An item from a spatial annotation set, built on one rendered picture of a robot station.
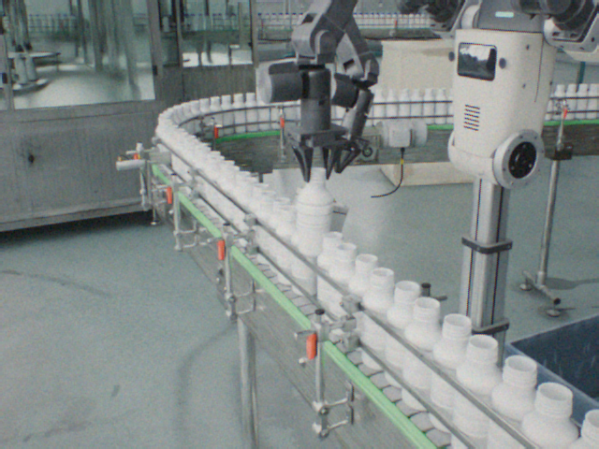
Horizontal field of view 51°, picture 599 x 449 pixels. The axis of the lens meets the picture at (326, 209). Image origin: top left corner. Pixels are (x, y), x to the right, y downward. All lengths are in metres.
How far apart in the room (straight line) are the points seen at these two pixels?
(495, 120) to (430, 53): 3.78
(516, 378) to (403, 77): 4.62
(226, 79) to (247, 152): 3.79
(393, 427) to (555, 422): 0.30
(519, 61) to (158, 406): 1.94
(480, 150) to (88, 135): 3.19
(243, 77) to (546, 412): 6.07
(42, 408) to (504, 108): 2.15
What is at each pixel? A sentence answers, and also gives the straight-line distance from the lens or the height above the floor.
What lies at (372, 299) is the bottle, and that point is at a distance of 1.01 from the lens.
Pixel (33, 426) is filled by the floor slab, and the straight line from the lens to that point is 2.81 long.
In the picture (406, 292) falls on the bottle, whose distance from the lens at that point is 0.95.
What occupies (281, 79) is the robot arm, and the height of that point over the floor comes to 1.45.
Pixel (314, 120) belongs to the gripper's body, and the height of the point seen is 1.37.
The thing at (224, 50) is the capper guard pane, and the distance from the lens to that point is 6.57.
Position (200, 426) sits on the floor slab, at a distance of 2.62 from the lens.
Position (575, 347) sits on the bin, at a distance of 1.44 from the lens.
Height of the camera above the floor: 1.58
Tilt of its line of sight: 19 degrees down
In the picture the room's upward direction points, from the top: straight up
